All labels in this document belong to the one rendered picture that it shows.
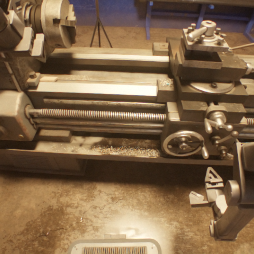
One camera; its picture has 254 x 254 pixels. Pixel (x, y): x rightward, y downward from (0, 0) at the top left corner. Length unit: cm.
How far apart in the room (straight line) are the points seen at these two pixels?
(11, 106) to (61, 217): 88
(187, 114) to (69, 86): 64
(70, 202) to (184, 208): 87
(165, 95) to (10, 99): 82
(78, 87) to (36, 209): 101
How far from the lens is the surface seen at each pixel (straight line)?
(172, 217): 156
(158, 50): 137
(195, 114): 95
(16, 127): 120
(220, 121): 90
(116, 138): 135
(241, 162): 45
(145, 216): 153
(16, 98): 115
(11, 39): 53
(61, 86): 111
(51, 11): 108
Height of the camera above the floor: 146
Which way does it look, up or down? 48 degrees down
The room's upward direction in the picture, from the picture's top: 1 degrees clockwise
